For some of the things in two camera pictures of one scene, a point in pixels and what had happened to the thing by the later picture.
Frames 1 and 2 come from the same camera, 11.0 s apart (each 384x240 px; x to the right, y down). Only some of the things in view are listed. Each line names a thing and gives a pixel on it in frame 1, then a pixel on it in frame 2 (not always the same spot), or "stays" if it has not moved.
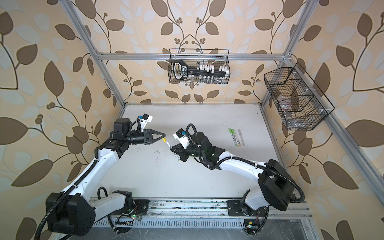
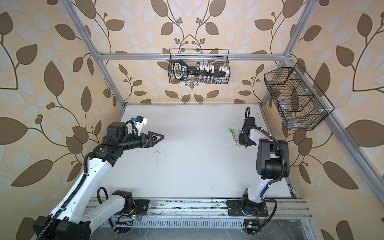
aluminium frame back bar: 207,56 stays
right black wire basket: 300,103 stays
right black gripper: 182,153 → 241,140
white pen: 237,138 stays
